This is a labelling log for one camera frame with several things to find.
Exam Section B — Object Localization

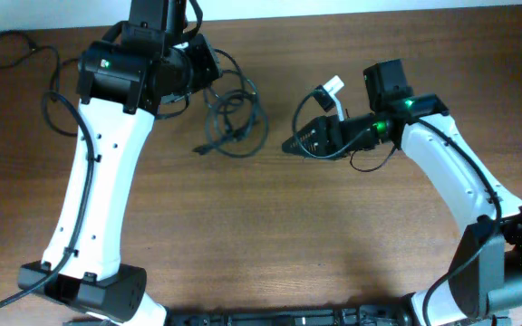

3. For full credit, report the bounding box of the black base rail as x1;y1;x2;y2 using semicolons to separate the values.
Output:
61;303;414;326

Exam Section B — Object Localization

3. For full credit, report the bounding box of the black thin usb cable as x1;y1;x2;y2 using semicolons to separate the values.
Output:
0;29;81;138

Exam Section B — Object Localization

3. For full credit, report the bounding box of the black cable with barrel plug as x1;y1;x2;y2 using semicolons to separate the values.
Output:
191;47;270;159

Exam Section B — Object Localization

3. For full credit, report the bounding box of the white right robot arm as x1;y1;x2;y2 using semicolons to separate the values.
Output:
282;60;522;325

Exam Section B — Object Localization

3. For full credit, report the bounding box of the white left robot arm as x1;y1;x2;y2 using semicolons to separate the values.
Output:
18;1;221;325

